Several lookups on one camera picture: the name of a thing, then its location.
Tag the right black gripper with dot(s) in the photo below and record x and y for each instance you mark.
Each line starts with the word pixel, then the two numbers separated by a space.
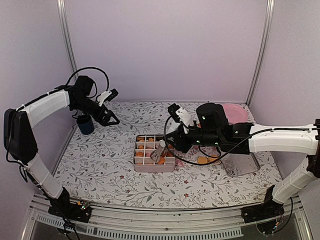
pixel 180 144

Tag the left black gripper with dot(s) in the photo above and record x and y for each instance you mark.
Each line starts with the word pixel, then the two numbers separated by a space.
pixel 104 121

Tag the metal serving tongs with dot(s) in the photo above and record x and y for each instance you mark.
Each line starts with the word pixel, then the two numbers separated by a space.
pixel 161 148

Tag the metal tin with white dividers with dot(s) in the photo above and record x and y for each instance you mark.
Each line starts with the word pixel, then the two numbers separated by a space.
pixel 141 159

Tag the orange swirl cookie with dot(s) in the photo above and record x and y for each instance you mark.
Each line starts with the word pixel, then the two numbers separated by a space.
pixel 140 139

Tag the silver tin lid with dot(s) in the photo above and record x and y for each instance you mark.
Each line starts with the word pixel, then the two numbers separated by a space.
pixel 236 165

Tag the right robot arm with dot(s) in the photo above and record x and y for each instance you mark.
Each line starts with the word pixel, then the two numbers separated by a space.
pixel 245 138

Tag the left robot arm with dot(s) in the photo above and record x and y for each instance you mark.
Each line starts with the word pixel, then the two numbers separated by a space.
pixel 20 140

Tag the floral tablecloth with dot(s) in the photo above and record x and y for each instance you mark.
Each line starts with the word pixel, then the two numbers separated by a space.
pixel 112 165

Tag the dark blue cup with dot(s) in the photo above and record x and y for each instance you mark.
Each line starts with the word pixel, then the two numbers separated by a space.
pixel 85 124

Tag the pink plate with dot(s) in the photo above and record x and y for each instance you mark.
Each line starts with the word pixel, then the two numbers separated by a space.
pixel 235 113

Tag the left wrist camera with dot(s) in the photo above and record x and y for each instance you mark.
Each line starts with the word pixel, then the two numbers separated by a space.
pixel 107 95

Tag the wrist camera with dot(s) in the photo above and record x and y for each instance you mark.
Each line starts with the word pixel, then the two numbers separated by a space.
pixel 180 118
pixel 107 95

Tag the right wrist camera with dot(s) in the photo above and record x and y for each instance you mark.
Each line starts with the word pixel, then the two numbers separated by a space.
pixel 180 118

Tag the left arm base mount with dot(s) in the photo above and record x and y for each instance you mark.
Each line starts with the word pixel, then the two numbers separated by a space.
pixel 71 211

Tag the aluminium front rail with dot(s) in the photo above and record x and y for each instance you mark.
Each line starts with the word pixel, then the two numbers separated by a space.
pixel 115 222

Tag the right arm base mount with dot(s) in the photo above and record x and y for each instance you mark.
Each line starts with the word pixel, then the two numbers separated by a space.
pixel 262 211

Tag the left aluminium frame post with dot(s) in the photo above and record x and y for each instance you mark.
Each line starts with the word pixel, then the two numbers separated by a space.
pixel 62 13

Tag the aluminium frame post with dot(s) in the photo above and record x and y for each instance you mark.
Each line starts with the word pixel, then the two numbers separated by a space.
pixel 270 5
pixel 62 13

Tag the right aluminium frame post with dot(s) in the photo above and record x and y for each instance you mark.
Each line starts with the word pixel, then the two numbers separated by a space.
pixel 270 5

